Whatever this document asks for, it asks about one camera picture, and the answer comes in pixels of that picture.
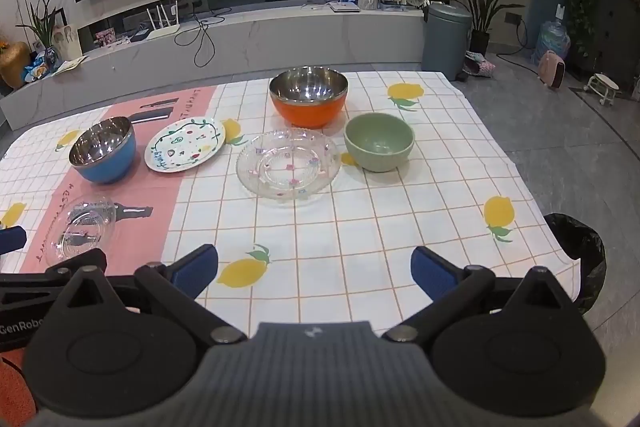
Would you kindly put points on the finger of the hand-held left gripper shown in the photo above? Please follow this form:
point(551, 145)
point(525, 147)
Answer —
point(12, 239)
point(30, 284)

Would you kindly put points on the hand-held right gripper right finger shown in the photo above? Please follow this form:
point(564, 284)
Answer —
point(432, 272)

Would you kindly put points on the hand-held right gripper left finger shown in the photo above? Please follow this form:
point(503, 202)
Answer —
point(197, 269)

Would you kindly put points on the small clear glass dish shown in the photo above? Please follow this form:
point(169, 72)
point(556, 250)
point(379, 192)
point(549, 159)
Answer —
point(82, 227)

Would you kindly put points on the blue steel bowl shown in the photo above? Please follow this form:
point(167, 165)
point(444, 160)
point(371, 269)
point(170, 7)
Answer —
point(107, 162)

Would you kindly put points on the white painted plate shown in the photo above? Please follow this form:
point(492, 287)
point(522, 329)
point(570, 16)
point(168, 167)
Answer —
point(185, 144)

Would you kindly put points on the green bowl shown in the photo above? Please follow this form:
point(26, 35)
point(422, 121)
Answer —
point(377, 147)

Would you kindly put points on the large clear glass plate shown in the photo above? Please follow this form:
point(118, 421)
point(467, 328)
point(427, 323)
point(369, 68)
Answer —
point(287, 164)

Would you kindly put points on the orange steel bowl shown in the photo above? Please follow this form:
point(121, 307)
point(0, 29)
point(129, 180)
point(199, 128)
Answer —
point(310, 109)

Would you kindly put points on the orange cushion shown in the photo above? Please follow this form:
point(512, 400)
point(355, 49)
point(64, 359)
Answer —
point(15, 382)

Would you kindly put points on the lemon print tablecloth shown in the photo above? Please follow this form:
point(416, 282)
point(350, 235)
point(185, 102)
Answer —
point(375, 217)

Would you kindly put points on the pink placemat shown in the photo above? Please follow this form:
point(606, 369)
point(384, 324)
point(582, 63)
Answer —
point(150, 197)

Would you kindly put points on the black trash bag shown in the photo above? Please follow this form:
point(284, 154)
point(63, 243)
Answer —
point(585, 257)

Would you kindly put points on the blue snack packets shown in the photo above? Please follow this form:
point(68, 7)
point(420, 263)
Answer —
point(37, 68)

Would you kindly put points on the golden vase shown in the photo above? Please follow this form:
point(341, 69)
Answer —
point(14, 64)

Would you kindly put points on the paper booklet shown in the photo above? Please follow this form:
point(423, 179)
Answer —
point(70, 66)

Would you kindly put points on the pink photo card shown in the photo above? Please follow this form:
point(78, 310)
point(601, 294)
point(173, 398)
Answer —
point(105, 38)

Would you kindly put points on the small potted plant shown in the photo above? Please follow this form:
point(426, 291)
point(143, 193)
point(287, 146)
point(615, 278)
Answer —
point(42, 19)

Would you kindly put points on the grey trash can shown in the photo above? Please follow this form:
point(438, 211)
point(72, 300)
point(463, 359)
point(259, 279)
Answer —
point(446, 42)

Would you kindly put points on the pink heater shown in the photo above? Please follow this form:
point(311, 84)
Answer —
point(551, 71)

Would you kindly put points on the white router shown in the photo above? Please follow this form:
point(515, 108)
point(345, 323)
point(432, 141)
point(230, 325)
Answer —
point(164, 31)

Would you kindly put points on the white stool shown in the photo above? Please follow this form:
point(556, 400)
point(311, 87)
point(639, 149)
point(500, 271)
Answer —
point(602, 84)

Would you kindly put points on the blue water jug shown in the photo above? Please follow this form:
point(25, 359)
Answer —
point(552, 39)

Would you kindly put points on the long-leaf potted plant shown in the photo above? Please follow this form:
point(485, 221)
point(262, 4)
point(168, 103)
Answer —
point(480, 14)

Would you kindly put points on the dark cabinet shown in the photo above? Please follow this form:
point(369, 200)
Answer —
point(615, 27)

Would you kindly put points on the wall outlet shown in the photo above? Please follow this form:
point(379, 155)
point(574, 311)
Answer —
point(513, 18)

